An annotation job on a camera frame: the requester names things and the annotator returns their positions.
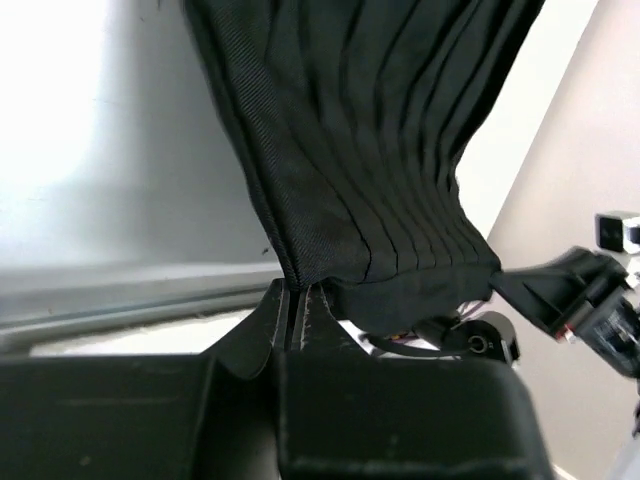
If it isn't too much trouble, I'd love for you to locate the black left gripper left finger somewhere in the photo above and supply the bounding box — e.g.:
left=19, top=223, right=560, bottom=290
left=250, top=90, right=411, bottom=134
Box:
left=1, top=280, right=290, bottom=479

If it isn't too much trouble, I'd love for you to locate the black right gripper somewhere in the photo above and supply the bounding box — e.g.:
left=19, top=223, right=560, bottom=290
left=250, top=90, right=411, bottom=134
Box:
left=490, top=247, right=639, bottom=378

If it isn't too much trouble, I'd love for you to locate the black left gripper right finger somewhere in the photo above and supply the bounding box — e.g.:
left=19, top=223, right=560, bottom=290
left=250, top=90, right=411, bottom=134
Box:
left=277, top=286, right=554, bottom=479

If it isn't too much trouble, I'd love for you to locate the black pleated skirt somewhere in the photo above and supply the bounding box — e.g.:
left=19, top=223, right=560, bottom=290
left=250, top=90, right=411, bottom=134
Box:
left=183, top=1, right=542, bottom=335

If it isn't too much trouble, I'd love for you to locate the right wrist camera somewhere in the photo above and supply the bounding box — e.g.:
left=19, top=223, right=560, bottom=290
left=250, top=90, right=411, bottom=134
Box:
left=595, top=211, right=639, bottom=255

